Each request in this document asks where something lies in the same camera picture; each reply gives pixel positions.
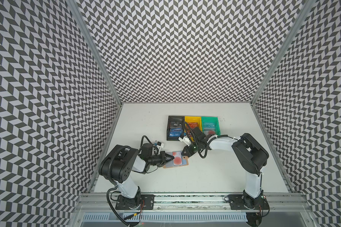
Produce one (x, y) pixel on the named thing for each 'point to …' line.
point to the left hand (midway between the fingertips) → (173, 159)
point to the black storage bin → (174, 121)
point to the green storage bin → (213, 119)
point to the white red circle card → (177, 160)
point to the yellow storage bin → (198, 119)
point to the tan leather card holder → (185, 161)
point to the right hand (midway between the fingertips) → (183, 155)
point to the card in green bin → (209, 128)
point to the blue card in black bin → (175, 132)
